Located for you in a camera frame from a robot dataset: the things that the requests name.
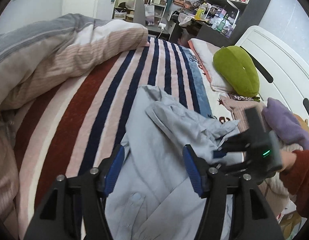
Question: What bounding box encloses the light blue hooded jacket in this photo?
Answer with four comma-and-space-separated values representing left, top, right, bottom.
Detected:
105, 85, 239, 239

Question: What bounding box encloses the red sweater right forearm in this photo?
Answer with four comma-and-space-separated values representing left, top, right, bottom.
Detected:
280, 150, 309, 218

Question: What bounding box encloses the right hand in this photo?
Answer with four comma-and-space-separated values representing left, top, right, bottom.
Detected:
280, 150, 297, 172

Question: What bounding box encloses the purple fleece garment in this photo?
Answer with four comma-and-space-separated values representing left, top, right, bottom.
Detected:
262, 98, 309, 150

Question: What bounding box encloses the pink ribbed pillow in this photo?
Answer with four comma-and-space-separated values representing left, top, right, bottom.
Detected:
220, 96, 269, 132

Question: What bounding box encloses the orange plush toy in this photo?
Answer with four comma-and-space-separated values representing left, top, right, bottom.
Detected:
293, 113, 309, 136

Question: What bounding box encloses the striped bed blanket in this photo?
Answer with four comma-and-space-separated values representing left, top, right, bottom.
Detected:
14, 36, 213, 240

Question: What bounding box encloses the white bed headboard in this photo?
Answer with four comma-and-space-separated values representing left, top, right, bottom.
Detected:
236, 26, 309, 119

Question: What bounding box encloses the green plush pillow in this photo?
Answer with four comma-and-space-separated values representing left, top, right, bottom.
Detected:
213, 46, 260, 98

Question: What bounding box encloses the white pink pillow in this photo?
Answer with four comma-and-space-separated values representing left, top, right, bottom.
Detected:
188, 38, 235, 94

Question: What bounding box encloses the cluttered dark desk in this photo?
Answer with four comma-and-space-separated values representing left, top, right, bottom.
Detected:
167, 11, 236, 47

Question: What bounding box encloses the yellow drink bottle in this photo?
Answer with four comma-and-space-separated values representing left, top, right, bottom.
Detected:
194, 3, 208, 21

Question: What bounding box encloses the grey pink striped duvet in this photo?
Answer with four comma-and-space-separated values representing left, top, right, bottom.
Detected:
0, 14, 150, 238

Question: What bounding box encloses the dark bookshelf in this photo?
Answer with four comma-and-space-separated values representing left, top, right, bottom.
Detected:
196, 0, 270, 47

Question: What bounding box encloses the grey desk chair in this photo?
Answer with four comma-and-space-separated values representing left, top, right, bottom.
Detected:
132, 0, 170, 34

